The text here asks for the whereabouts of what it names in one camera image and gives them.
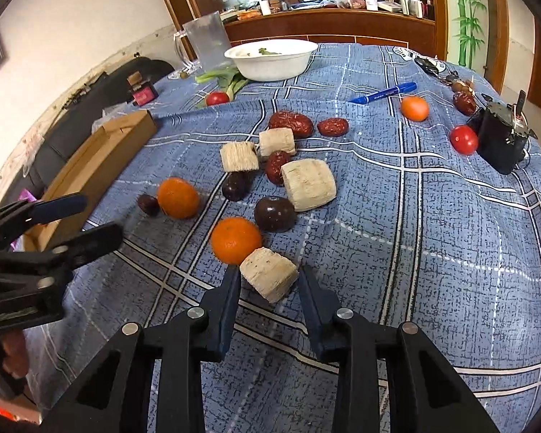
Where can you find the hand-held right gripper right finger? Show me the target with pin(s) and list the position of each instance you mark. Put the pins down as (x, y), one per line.
(313, 313)

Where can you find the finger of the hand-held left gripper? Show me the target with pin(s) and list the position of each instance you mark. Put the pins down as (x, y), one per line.
(58, 207)
(94, 242)

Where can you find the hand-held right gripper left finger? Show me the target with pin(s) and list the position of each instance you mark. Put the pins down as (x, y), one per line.
(227, 311)

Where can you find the white cake cube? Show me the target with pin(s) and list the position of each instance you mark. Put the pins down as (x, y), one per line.
(307, 185)
(239, 156)
(268, 274)

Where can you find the small dark passion fruit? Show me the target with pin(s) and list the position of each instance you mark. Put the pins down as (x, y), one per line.
(148, 204)

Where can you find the cardboard tray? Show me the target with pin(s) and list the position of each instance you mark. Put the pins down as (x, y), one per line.
(112, 144)

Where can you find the person's left hand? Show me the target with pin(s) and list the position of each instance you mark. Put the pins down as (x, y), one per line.
(14, 352)

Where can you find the crumpled plastic bag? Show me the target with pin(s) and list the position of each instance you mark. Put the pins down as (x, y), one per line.
(109, 113)

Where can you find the blue plaid tablecloth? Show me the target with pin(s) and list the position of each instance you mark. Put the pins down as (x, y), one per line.
(387, 234)

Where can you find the black sofa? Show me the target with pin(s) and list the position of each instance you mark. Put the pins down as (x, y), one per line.
(117, 81)

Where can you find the dark red jar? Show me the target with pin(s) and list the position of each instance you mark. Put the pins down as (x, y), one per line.
(142, 91)

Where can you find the red tomato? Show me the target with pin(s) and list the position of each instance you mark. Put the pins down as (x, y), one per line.
(217, 98)
(463, 139)

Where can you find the large red date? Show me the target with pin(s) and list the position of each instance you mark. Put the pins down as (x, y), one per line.
(291, 122)

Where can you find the green leafy vegetable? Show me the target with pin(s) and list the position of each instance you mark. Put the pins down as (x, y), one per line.
(225, 77)

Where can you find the clear plastic pitcher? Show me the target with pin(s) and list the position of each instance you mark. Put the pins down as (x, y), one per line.
(207, 40)

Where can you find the small orange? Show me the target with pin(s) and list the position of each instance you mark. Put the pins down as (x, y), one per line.
(414, 108)

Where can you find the blue marker pen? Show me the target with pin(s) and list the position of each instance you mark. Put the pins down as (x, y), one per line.
(383, 93)

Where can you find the white bowl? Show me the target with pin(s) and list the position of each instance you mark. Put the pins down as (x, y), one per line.
(275, 66)

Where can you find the green leaf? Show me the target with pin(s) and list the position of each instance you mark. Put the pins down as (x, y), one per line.
(266, 52)

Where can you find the black device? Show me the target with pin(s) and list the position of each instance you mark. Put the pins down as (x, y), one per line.
(505, 137)

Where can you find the bunch of keys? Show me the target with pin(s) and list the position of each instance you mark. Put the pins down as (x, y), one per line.
(428, 65)

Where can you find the wooden cabinet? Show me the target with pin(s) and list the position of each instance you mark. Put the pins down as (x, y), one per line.
(324, 25)

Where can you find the bamboo wall decal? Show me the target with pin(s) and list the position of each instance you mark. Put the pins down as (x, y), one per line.
(469, 13)

